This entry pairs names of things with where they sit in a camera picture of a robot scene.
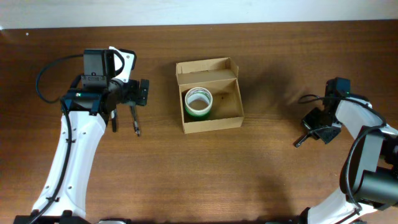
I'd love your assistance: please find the white masking tape roll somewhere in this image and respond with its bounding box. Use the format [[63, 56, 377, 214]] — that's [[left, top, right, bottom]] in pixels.
[[185, 87, 213, 110]]

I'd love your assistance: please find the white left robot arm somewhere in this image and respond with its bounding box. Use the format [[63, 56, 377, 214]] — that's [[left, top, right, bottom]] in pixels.
[[14, 47, 149, 223]]

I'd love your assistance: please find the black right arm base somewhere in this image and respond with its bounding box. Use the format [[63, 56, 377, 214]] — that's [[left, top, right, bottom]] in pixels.
[[264, 216, 368, 224]]

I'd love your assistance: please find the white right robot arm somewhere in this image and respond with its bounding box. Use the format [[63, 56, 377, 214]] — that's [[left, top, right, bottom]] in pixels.
[[295, 78, 397, 223]]

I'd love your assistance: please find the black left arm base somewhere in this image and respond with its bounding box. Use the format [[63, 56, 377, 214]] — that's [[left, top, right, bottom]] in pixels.
[[13, 210, 91, 224]]

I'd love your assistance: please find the black pen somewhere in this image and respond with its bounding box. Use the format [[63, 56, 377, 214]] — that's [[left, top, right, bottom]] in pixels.
[[294, 133, 312, 147]]

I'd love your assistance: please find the green tape roll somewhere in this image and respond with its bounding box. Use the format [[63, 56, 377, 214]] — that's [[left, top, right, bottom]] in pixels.
[[185, 105, 211, 119]]

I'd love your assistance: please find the brown cardboard box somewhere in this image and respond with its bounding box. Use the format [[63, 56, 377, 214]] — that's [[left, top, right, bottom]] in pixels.
[[176, 57, 244, 134]]

